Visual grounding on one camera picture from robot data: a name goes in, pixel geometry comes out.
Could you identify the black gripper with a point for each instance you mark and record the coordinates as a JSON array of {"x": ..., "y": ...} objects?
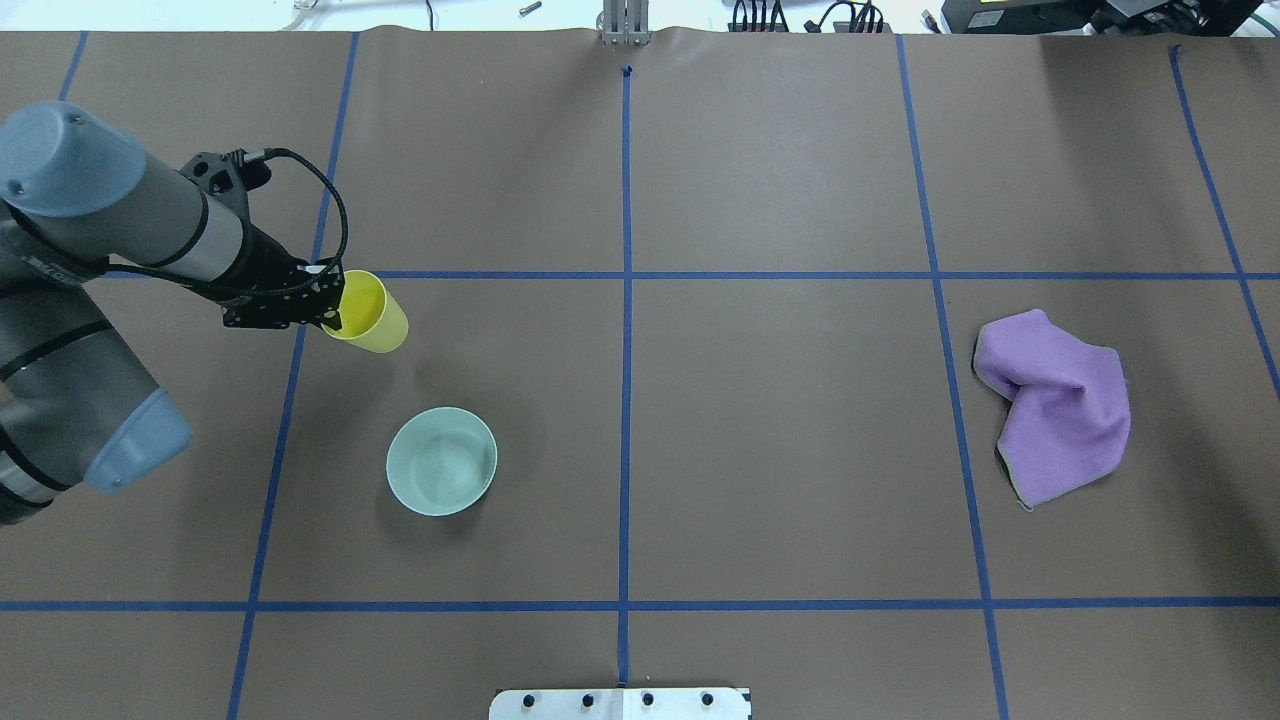
[{"x": 262, "y": 263}]

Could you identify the yellow plastic cup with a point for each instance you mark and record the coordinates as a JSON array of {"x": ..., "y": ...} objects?
[{"x": 369, "y": 316}]

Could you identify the mint green bowl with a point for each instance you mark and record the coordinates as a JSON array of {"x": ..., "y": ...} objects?
[{"x": 442, "y": 462}]

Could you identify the purple cloth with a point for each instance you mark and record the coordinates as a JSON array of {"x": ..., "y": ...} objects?
[{"x": 1069, "y": 416}]

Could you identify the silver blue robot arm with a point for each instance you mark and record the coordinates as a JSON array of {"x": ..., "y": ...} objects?
[{"x": 82, "y": 199}]

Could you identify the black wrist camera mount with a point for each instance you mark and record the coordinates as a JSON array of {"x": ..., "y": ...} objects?
[{"x": 229, "y": 177}]

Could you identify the aluminium frame post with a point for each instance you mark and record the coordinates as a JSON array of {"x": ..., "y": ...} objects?
[{"x": 625, "y": 23}]

